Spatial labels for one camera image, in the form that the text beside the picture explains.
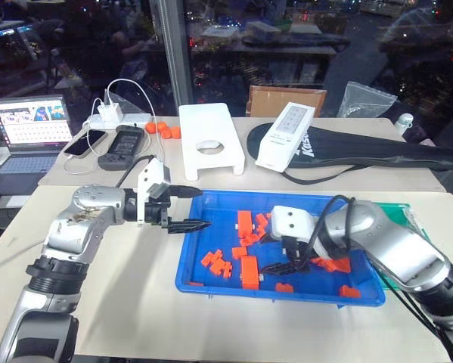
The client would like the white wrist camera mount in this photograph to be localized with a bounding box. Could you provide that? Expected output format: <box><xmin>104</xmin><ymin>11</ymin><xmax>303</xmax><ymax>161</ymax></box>
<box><xmin>136</xmin><ymin>157</ymin><xmax>172</xmax><ymax>228</ymax></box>
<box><xmin>269</xmin><ymin>205</ymin><xmax>318</xmax><ymax>247</ymax></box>

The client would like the grey metal window pillar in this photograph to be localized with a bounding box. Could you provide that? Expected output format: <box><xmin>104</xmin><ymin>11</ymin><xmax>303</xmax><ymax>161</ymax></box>
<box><xmin>159</xmin><ymin>0</ymin><xmax>195</xmax><ymax>116</ymax></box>

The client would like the open laptop computer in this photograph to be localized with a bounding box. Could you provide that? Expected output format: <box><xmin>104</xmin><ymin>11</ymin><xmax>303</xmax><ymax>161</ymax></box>
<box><xmin>0</xmin><ymin>95</ymin><xmax>74</xmax><ymax>194</ymax></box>

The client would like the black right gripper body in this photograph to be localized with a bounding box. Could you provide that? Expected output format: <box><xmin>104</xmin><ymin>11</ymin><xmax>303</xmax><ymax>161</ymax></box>
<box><xmin>281</xmin><ymin>234</ymin><xmax>315</xmax><ymax>273</ymax></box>

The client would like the white charger plug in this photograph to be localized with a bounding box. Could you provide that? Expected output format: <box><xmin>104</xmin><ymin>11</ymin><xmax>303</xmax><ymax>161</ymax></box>
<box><xmin>97</xmin><ymin>98</ymin><xmax>121</xmax><ymax>123</ymax></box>

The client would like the blue plastic bin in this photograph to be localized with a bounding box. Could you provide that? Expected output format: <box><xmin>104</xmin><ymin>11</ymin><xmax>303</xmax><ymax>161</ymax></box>
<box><xmin>175</xmin><ymin>189</ymin><xmax>387</xmax><ymax>309</ymax></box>

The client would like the clear plastic bag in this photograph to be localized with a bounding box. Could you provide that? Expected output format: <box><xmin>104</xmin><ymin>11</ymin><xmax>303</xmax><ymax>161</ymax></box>
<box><xmin>337</xmin><ymin>79</ymin><xmax>399</xmax><ymax>119</ymax></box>

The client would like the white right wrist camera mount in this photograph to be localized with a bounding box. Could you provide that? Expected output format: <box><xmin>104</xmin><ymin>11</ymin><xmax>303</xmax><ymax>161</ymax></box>
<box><xmin>269</xmin><ymin>205</ymin><xmax>318</xmax><ymax>247</ymax></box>

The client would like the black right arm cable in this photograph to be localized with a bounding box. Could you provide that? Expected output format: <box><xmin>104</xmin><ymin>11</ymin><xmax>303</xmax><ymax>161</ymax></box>
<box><xmin>300</xmin><ymin>194</ymin><xmax>360</xmax><ymax>270</ymax></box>

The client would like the brown cardboard box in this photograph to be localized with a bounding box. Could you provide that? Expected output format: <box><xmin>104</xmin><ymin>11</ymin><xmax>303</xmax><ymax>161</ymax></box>
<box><xmin>245</xmin><ymin>85</ymin><xmax>327</xmax><ymax>119</ymax></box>

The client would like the large orange battery block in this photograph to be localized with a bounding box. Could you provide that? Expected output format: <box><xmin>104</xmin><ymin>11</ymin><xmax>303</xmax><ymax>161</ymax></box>
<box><xmin>237</xmin><ymin>209</ymin><xmax>255</xmax><ymax>240</ymax></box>
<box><xmin>240</xmin><ymin>255</ymin><xmax>261</xmax><ymax>291</ymax></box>

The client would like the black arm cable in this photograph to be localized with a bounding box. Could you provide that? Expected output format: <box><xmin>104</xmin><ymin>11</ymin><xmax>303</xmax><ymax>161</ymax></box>
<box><xmin>115</xmin><ymin>154</ymin><xmax>158</xmax><ymax>188</ymax></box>
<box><xmin>300</xmin><ymin>194</ymin><xmax>360</xmax><ymax>270</ymax></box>

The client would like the black racket bag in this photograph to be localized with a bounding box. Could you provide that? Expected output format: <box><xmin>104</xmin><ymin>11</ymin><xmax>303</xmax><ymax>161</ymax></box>
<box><xmin>245</xmin><ymin>121</ymin><xmax>453</xmax><ymax>186</ymax></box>

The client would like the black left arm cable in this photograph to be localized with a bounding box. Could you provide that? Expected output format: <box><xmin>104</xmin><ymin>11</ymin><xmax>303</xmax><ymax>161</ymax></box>
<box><xmin>115</xmin><ymin>154</ymin><xmax>158</xmax><ymax>188</ymax></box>

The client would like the black handheld controller device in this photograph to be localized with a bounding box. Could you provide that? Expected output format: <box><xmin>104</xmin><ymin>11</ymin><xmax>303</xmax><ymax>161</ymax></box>
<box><xmin>97</xmin><ymin>124</ymin><xmax>147</xmax><ymax>171</ymax></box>

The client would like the white charging cable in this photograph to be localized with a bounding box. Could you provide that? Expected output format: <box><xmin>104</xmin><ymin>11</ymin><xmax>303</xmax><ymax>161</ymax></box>
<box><xmin>64</xmin><ymin>78</ymin><xmax>165</xmax><ymax>176</ymax></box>

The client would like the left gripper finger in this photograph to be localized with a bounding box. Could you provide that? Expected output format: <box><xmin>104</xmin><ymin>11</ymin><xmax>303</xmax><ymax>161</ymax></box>
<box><xmin>171</xmin><ymin>185</ymin><xmax>204</xmax><ymax>199</ymax></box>
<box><xmin>166</xmin><ymin>218</ymin><xmax>213</xmax><ymax>235</ymax></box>

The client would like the black smartphone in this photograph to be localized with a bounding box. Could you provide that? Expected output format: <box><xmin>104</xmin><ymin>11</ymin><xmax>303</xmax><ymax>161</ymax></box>
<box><xmin>63</xmin><ymin>129</ymin><xmax>108</xmax><ymax>157</ymax></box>

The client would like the white printed carton box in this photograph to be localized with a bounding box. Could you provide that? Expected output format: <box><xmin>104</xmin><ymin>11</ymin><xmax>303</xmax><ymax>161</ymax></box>
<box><xmin>254</xmin><ymin>101</ymin><xmax>317</xmax><ymax>173</ymax></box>

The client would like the white stand with hole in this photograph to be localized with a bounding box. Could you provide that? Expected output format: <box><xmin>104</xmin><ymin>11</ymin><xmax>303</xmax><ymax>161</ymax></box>
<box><xmin>177</xmin><ymin>102</ymin><xmax>247</xmax><ymax>182</ymax></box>

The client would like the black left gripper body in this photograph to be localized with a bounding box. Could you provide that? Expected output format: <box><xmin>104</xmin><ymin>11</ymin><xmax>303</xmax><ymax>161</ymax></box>
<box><xmin>144</xmin><ymin>183</ymin><xmax>182</xmax><ymax>230</ymax></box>

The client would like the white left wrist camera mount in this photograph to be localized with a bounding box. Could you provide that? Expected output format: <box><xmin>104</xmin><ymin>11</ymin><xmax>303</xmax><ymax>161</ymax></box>
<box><xmin>136</xmin><ymin>157</ymin><xmax>172</xmax><ymax>228</ymax></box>

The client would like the white bottle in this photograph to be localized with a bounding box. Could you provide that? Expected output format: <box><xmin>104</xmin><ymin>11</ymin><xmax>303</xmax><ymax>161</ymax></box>
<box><xmin>395</xmin><ymin>113</ymin><xmax>414</xmax><ymax>138</ymax></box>

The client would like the white power strip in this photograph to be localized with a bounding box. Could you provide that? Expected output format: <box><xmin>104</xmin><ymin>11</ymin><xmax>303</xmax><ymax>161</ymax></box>
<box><xmin>82</xmin><ymin>112</ymin><xmax>153</xmax><ymax>133</ymax></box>

